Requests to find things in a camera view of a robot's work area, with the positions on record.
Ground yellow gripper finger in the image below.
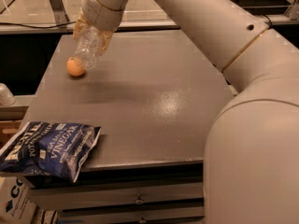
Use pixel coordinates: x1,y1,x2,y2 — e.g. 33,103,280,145
96,30,114,56
73,10,89,41

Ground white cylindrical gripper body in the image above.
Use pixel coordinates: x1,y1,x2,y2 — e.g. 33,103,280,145
81,0,123,31

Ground clear plastic water bottle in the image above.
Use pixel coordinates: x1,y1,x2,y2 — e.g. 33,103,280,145
74,27,103,70

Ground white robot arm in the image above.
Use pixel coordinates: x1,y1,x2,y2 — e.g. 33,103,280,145
75,0,299,224

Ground orange fruit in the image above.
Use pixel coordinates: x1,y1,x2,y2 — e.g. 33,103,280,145
66,58,85,77

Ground grey drawer cabinet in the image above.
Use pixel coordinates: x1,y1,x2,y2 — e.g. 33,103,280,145
19,28,235,224

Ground white cup on ledge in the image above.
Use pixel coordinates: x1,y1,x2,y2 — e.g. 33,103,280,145
0,83,16,106

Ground blue vinegar chips bag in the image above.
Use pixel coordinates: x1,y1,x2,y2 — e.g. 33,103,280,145
0,121,101,182

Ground upper grey drawer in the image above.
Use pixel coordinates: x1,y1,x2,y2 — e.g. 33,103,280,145
28,181,204,210

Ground grey drawer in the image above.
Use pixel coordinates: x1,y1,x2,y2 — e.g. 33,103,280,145
59,203,205,224
28,181,204,210

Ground white cardboard box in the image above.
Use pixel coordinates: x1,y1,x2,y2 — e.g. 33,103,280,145
0,177,36,224

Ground lower grey drawer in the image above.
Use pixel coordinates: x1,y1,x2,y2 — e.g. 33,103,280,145
59,203,205,224

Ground left metal bracket post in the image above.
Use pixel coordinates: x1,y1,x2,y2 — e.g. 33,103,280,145
49,0,69,25

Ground black cable on ledge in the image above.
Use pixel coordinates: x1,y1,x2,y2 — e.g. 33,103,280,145
0,21,78,30

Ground black hanging cable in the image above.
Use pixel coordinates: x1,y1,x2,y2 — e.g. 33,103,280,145
260,14,274,29

